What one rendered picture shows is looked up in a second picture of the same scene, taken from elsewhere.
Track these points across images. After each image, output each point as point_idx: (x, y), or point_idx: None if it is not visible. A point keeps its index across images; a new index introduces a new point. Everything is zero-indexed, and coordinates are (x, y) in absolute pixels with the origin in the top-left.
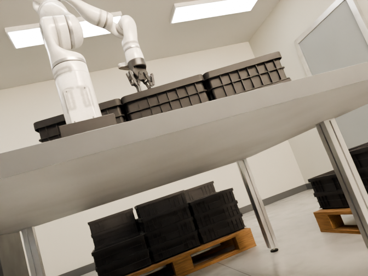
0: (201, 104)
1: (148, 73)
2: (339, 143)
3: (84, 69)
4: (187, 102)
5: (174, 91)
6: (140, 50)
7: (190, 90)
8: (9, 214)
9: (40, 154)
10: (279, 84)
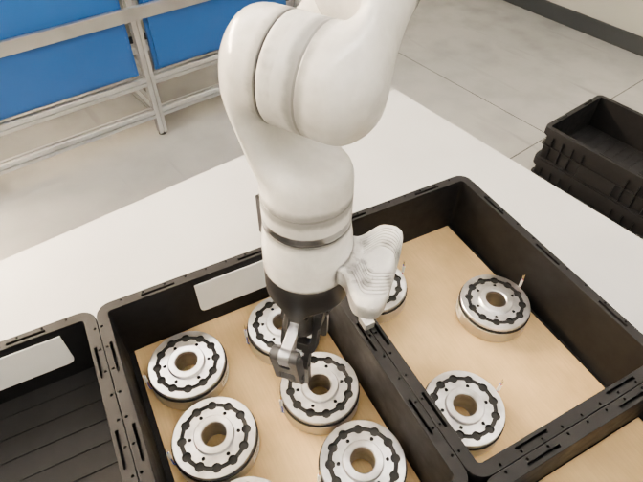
0: (150, 196)
1: (284, 338)
2: None
3: None
4: (173, 325)
5: (188, 295)
6: (261, 227)
7: (149, 317)
8: None
9: None
10: (74, 229)
